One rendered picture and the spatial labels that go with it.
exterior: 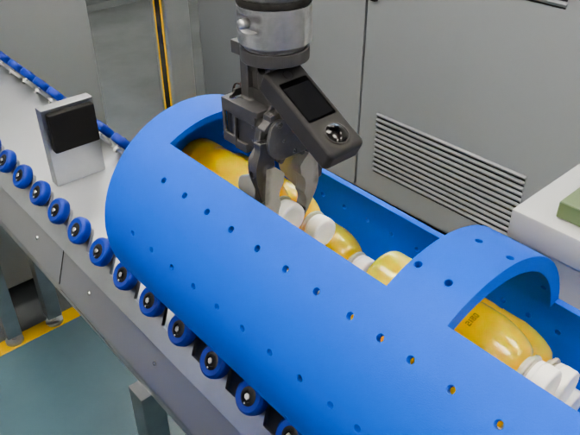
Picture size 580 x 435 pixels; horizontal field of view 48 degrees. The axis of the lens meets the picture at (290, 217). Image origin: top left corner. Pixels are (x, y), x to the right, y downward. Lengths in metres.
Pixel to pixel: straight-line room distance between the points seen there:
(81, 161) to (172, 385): 0.53
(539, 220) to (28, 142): 1.06
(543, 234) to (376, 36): 1.78
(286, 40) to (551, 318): 0.40
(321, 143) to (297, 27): 0.11
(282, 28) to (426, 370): 0.34
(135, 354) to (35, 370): 1.28
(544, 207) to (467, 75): 1.50
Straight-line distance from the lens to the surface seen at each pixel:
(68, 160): 1.30
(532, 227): 0.82
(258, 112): 0.68
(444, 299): 0.56
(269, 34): 0.64
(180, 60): 1.52
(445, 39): 2.33
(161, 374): 0.97
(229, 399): 0.86
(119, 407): 2.11
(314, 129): 0.64
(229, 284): 0.67
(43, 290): 2.31
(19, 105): 1.68
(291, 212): 0.75
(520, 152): 2.28
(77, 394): 2.18
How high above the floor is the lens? 1.59
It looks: 35 degrees down
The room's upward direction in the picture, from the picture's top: straight up
